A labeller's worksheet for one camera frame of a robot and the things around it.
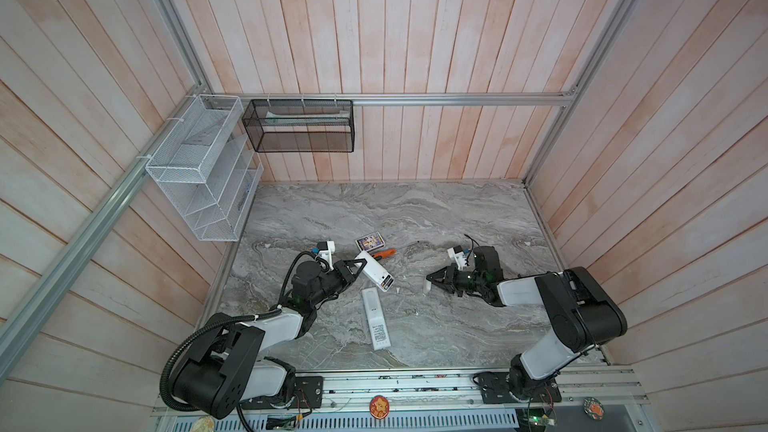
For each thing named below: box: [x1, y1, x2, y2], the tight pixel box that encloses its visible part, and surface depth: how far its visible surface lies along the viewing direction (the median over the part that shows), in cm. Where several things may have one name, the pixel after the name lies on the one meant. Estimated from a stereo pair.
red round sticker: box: [369, 395, 390, 420], surface depth 73 cm
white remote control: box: [354, 250, 395, 293], surface depth 85 cm
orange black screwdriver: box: [372, 248, 397, 261], surface depth 100 cm
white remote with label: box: [361, 287, 391, 351], surface depth 86 cm
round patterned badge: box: [583, 396, 605, 421], surface depth 73 cm
